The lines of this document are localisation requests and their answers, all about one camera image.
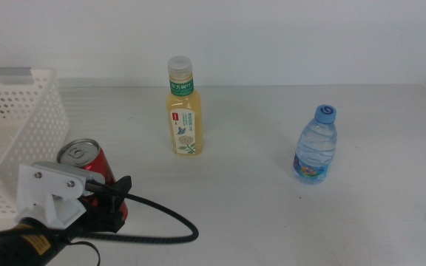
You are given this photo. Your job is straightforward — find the red soda can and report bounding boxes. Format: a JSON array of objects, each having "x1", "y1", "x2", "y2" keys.
[{"x1": 56, "y1": 138, "x2": 129, "y2": 222}]

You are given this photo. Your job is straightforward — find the white perforated plastic basket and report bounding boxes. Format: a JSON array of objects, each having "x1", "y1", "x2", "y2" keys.
[{"x1": 0, "y1": 67, "x2": 70, "y2": 218}]

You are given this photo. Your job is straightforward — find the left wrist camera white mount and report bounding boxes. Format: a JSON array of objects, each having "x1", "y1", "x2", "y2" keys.
[{"x1": 15, "y1": 161, "x2": 106, "y2": 230}]

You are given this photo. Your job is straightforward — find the yellow tea bottle green label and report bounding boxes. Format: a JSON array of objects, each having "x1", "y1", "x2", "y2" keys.
[{"x1": 166, "y1": 55, "x2": 203, "y2": 157}]

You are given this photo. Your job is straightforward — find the thin black left gripper wire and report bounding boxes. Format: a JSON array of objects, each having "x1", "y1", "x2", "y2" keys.
[{"x1": 64, "y1": 239, "x2": 101, "y2": 266}]

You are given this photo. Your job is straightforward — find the clear water bottle blue cap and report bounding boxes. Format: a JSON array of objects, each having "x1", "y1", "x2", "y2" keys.
[{"x1": 292, "y1": 103, "x2": 338, "y2": 185}]

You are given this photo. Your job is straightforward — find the left wrist camera black cable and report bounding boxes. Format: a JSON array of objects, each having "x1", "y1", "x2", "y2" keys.
[{"x1": 0, "y1": 179, "x2": 200, "y2": 256}]

